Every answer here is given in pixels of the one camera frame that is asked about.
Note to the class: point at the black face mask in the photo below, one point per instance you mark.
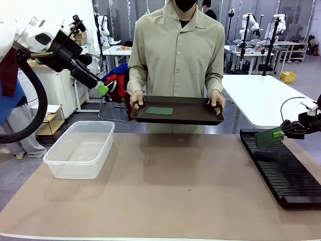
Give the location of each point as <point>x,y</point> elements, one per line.
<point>185,5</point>

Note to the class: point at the wooden shelf table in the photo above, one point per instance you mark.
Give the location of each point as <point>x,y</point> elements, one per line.
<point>293,47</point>

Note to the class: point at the clear plastic storage box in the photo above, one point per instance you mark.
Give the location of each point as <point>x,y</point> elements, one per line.
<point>80,150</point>

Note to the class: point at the background white table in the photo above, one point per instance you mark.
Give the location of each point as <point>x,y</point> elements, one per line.
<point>248,54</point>
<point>116,51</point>

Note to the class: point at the black slotted PCB rack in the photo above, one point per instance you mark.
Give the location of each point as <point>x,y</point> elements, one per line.
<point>283,170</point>

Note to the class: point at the cardboard boxes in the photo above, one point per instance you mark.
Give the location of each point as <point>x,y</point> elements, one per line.
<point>81,37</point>

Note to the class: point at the person's right forearm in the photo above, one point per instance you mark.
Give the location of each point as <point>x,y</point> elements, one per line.
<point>136,80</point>

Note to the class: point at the person's left forearm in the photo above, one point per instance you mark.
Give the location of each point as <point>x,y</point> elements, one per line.
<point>214,77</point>

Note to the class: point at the black tripod stand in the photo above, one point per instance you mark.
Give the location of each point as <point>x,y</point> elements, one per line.
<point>244,42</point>
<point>270,50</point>
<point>230,25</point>

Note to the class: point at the red and blue jackets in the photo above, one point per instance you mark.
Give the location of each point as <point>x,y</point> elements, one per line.
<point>118,82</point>

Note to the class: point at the person's right hand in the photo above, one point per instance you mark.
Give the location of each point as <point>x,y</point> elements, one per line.
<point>137,96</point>

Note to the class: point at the person in beige shirt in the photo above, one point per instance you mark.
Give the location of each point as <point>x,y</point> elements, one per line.
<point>175,55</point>

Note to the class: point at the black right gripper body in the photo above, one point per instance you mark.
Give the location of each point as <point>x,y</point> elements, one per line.
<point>312,123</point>

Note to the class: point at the dark brown serving tray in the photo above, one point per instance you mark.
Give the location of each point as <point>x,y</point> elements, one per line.
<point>190,113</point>

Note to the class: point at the small wooden shelf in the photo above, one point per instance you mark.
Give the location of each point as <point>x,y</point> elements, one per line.
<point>51,125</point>

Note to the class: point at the large white table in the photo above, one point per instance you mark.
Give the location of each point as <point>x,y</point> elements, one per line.
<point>263,100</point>

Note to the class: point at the background person in black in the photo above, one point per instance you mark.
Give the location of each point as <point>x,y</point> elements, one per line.
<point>209,13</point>

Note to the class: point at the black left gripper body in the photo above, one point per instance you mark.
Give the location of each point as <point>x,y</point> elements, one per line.
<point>62,56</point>

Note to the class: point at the yellow plastic basket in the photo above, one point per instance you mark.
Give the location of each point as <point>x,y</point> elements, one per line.
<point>288,76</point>

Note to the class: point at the green PCB board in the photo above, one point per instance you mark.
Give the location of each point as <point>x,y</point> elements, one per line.
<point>159,110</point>
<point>264,138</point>

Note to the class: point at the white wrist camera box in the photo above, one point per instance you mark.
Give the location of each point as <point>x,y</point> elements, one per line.
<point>309,105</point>

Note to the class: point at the person's left hand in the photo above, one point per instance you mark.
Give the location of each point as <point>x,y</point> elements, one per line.
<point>217,99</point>

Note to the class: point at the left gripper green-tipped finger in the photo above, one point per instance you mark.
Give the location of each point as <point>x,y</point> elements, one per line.
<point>85,77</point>
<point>86,70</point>

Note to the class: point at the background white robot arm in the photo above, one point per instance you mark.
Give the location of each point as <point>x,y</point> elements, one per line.
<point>253,25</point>
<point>280,23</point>
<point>104,25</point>

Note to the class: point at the white cabinet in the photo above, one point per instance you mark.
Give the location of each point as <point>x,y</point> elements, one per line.
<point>57,85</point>

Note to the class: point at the metal frame chair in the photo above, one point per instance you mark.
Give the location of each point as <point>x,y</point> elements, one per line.
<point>110,113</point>

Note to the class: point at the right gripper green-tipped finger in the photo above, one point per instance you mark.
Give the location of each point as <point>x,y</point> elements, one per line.
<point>294,134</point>
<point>291,125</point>

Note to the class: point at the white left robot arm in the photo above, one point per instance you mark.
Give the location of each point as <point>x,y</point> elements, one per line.
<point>30,32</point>

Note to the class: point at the bystander in blue and grey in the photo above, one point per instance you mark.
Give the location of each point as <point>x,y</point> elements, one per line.
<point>15,110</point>

